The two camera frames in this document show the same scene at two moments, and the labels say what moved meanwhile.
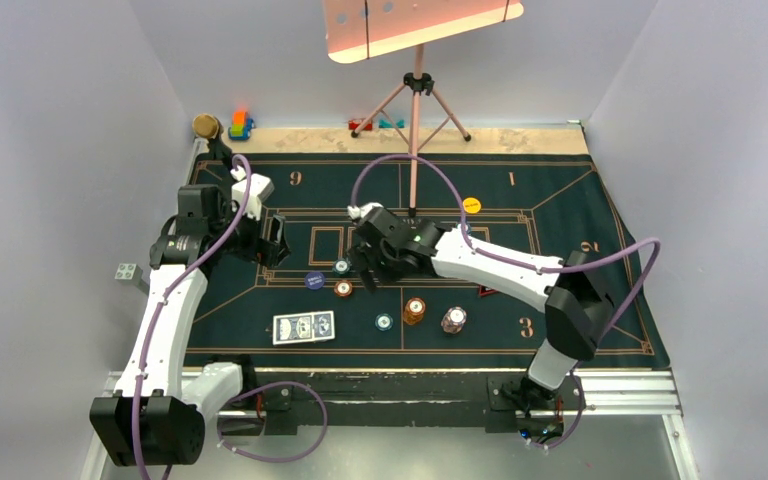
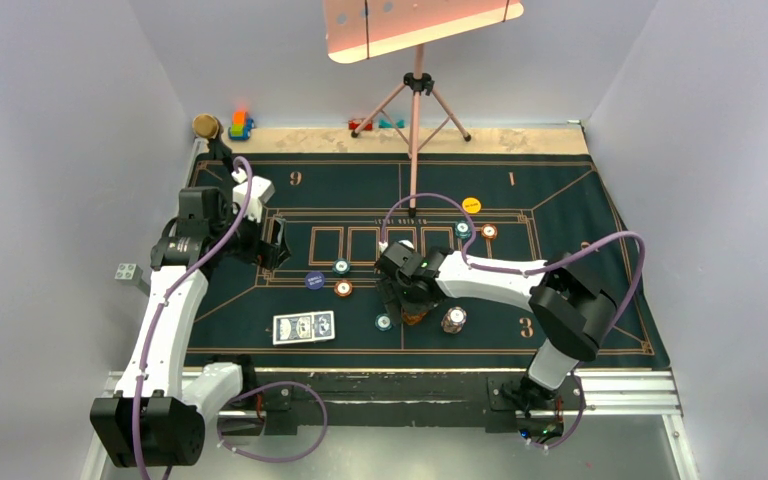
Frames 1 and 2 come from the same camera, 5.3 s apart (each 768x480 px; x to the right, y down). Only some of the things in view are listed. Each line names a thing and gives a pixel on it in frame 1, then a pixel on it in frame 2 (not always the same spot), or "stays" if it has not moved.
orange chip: (342, 288) stays
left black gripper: (260, 250) stays
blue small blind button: (314, 280) stays
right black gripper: (363, 251) to (390, 289)
